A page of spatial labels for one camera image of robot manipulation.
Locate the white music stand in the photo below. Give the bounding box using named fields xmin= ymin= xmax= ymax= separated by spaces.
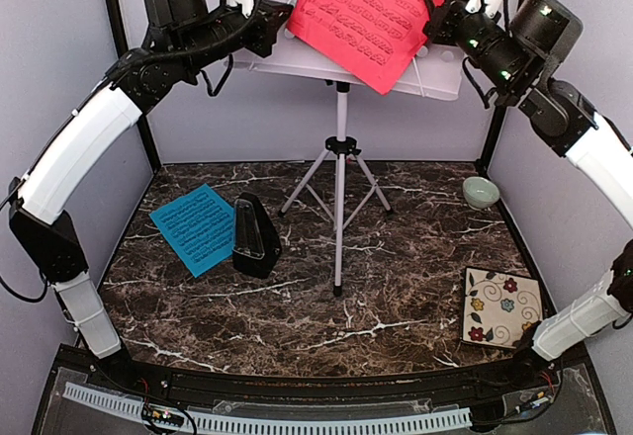
xmin=235 ymin=28 xmax=464 ymax=297

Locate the red sheet music paper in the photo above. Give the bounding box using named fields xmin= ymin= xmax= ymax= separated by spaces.
xmin=288 ymin=0 xmax=429 ymax=95

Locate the black metronome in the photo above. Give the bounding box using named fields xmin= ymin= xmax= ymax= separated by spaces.
xmin=232 ymin=192 xmax=282 ymax=279

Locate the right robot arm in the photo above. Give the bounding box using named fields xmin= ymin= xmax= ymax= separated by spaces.
xmin=423 ymin=0 xmax=632 ymax=390

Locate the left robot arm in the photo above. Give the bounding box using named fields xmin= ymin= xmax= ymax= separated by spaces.
xmin=9 ymin=0 xmax=293 ymax=392

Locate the pale green bowl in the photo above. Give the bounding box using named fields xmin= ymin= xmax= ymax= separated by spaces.
xmin=462 ymin=176 xmax=500 ymax=210

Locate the blue sheet music paper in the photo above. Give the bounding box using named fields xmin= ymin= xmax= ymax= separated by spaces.
xmin=150 ymin=184 xmax=234 ymax=278

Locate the floral ceramic tile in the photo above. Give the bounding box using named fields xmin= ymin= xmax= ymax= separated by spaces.
xmin=462 ymin=267 xmax=543 ymax=350

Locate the right black frame post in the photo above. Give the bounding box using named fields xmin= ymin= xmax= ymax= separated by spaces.
xmin=476 ymin=9 xmax=529 ymax=176

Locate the black frame post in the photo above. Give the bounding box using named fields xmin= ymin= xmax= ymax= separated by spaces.
xmin=105 ymin=0 xmax=162 ymax=175
xmin=476 ymin=9 xmax=529 ymax=176

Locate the left black frame post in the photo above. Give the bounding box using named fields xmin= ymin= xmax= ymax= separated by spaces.
xmin=105 ymin=0 xmax=162 ymax=175

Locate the white slotted cable duct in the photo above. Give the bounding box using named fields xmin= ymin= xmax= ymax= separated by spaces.
xmin=62 ymin=383 xmax=472 ymax=434

